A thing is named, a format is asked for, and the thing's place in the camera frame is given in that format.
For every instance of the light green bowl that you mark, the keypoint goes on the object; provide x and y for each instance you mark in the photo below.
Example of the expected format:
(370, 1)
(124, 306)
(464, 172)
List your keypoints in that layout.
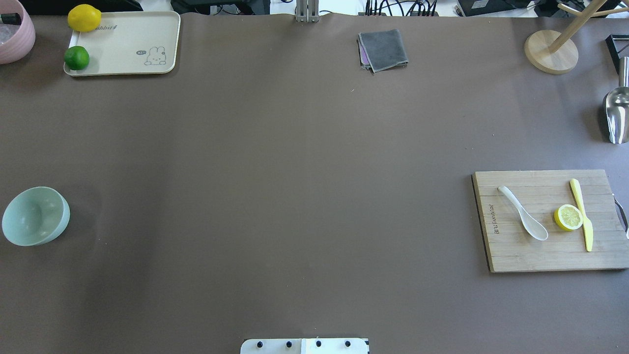
(35, 216)

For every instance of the white ceramic spoon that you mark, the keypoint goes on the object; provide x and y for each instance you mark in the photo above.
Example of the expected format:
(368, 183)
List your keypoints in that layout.
(530, 224)

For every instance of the pink bowl with ice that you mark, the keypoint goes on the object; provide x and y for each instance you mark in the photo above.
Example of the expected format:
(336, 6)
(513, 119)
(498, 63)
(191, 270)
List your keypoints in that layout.
(21, 43)

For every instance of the grey folded cloth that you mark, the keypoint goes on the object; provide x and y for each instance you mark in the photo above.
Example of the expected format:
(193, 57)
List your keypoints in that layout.
(381, 50)

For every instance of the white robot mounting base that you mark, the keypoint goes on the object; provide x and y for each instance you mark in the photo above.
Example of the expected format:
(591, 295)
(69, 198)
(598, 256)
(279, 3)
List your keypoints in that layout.
(341, 345)

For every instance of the bamboo cutting board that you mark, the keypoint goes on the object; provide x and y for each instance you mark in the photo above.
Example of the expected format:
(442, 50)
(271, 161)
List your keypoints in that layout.
(510, 248)

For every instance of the beige rabbit tray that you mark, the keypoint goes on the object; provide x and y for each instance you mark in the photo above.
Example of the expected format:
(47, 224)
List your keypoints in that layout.
(125, 43)

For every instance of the lemon half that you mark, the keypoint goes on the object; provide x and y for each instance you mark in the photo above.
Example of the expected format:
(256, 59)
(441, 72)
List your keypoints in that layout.
(568, 217)

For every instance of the green lime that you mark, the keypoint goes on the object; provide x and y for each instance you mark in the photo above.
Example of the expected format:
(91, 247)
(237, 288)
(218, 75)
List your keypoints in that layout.
(76, 58)

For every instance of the wooden mug tree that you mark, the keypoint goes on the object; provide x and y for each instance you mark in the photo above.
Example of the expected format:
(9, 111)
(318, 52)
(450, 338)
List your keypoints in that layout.
(555, 53)

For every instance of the yellow plastic knife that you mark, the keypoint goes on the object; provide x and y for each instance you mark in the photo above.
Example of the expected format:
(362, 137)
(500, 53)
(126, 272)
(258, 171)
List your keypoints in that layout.
(586, 222)

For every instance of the whole yellow lemon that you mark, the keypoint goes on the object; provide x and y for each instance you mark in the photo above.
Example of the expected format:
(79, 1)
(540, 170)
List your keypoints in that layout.
(84, 18)

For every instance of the metal scoop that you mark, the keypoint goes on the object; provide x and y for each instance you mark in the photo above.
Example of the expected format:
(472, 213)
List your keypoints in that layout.
(616, 105)

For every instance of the aluminium frame post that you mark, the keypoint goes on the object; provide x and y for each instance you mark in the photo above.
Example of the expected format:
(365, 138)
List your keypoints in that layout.
(307, 11)

